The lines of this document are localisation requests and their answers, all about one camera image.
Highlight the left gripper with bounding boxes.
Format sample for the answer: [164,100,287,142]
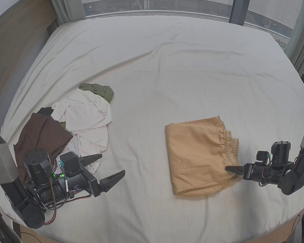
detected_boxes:
[56,154,126,200]

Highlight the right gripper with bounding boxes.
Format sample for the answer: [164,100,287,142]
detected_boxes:
[242,163,268,183]

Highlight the tan shorts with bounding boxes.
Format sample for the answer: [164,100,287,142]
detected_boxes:
[165,115,244,196]

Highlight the bed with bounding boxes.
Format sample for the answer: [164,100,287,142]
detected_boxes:
[0,0,304,243]

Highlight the white garment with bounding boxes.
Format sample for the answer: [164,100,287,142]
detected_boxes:
[51,89,113,174]

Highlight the brown garment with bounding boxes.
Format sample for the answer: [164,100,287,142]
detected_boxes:
[13,112,74,182]

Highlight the black garment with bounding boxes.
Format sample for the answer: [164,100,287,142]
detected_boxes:
[37,107,66,126]

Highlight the green garment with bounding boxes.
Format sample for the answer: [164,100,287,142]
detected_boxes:
[79,83,114,103]

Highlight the grey-green curtain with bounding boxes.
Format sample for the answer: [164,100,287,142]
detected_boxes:
[37,0,87,26]
[285,0,304,71]

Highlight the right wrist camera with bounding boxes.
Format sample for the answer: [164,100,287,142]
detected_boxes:
[256,151,270,165]

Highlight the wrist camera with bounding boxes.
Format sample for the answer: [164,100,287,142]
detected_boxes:
[256,151,270,165]
[59,151,81,177]

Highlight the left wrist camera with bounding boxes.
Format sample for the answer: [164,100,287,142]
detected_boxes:
[59,151,81,177]

